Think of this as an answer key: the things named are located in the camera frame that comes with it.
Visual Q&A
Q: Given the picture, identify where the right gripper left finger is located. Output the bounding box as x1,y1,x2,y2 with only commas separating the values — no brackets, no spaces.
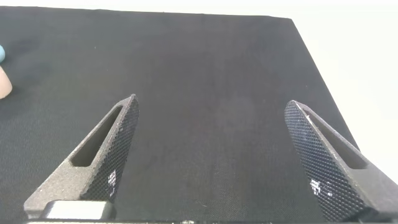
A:
24,94,140,218

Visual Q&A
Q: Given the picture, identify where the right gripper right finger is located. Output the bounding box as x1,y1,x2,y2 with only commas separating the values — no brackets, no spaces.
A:
284,100,398,222

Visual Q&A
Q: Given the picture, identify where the beige plastic cup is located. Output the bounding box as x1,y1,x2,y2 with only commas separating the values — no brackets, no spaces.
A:
0,66,13,100

